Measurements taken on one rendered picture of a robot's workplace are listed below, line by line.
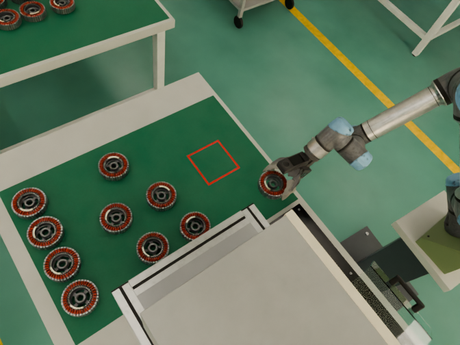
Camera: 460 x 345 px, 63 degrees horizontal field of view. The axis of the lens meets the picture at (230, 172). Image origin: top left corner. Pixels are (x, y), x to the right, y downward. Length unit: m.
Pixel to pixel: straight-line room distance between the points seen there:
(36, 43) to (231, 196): 1.13
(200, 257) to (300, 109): 2.00
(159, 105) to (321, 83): 1.68
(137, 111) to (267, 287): 1.09
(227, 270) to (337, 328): 0.24
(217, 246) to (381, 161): 2.00
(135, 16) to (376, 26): 2.40
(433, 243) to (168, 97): 1.24
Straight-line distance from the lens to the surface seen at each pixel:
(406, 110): 1.43
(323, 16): 3.69
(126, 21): 2.06
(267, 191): 1.39
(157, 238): 1.36
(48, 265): 1.38
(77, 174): 1.53
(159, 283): 0.98
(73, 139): 1.62
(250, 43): 3.18
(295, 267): 0.83
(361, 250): 2.46
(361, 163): 1.35
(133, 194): 1.47
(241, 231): 1.04
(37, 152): 1.62
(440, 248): 1.66
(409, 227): 1.73
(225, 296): 0.78
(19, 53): 1.96
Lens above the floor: 2.07
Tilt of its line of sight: 60 degrees down
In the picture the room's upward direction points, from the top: 19 degrees clockwise
